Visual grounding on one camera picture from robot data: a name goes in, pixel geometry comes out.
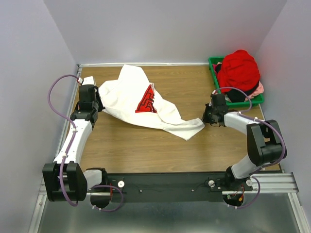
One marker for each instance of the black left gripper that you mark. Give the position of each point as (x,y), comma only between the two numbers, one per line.
(101,106)

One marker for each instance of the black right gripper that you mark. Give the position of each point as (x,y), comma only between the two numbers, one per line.
(204,118)

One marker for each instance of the white t shirt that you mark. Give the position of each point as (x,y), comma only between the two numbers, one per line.
(134,100)

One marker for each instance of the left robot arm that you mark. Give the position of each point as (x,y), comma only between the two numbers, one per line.
(63,178)

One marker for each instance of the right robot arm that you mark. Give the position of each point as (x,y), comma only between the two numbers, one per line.
(265,144)

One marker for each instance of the green plastic bin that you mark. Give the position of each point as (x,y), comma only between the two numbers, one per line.
(255,100)

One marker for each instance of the red t shirt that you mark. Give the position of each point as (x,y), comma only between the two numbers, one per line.
(240,57)

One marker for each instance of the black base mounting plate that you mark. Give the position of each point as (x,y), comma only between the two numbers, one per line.
(169,187)

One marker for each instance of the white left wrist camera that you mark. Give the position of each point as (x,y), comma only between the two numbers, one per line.
(87,81)

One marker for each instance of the aluminium frame rail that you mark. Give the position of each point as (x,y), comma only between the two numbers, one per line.
(275,183)

